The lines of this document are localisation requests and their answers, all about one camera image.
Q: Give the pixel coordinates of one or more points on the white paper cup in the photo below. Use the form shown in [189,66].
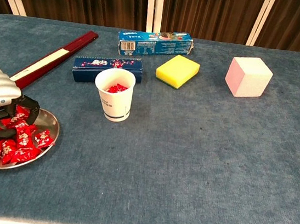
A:
[115,104]

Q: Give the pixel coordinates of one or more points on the round metal plate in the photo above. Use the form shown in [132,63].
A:
[50,123]

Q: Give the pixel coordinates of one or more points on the long dark red box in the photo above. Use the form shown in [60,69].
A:
[73,45]

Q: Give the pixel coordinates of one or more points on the dark blue snack box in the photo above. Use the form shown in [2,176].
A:
[85,74]

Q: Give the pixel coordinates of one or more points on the blue Oreo cookie box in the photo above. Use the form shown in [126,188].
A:
[153,47]

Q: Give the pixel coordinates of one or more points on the yellow sponge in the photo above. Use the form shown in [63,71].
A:
[176,70]

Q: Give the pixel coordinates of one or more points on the blue table cloth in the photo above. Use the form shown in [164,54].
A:
[187,164]

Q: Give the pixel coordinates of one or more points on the pink cube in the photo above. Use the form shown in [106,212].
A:
[251,81]

